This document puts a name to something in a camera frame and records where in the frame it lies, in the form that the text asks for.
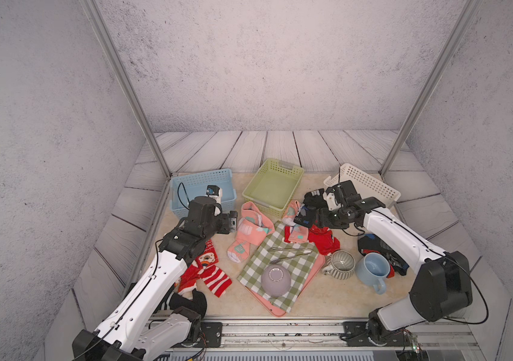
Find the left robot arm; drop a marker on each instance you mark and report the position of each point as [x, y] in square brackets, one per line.
[123, 335]

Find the red white striped sock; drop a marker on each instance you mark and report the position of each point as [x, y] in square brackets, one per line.
[214, 278]

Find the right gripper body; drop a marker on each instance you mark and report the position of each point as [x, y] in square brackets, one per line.
[337, 219]

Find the pink tray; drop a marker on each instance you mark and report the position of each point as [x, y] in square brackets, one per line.
[301, 270]

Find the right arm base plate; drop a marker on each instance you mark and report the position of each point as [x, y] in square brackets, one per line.
[355, 334]

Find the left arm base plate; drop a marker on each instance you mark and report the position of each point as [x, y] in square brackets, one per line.
[203, 334]

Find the left metal frame post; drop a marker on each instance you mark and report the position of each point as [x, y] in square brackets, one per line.
[104, 38]

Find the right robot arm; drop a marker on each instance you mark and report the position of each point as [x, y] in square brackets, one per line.
[442, 285]

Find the green checkered cloth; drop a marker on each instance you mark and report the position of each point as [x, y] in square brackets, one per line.
[275, 240]

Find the white plastic basket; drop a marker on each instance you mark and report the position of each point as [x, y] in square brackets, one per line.
[365, 184]

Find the black sock with label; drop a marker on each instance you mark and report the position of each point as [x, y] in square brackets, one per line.
[307, 216]

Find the metal tongs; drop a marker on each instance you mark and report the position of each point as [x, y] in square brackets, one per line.
[284, 254]

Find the red santa sock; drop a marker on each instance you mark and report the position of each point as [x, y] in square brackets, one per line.
[208, 258]

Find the pink sock right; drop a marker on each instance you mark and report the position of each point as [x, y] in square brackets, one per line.
[293, 233]

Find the light blue mug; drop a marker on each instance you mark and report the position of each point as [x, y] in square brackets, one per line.
[372, 270]

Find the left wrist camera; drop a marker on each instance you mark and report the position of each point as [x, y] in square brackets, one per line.
[214, 192]

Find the pink sock centre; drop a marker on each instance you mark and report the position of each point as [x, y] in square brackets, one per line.
[253, 227]

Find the striped ceramic mug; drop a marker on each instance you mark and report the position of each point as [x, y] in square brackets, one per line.
[339, 265]

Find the grey upturned bowl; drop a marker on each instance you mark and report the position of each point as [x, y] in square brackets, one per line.
[276, 280]

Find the pink sock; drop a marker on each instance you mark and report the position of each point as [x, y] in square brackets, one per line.
[253, 227]
[293, 233]

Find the front aluminium rail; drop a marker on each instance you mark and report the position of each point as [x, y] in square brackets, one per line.
[260, 338]

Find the green plastic basket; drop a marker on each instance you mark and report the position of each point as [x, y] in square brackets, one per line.
[273, 186]

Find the blue plastic basket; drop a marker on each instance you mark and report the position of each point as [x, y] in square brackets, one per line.
[188, 187]

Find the red sock centre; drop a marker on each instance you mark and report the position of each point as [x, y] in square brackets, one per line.
[324, 240]

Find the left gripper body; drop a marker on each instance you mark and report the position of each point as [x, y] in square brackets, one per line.
[222, 225]

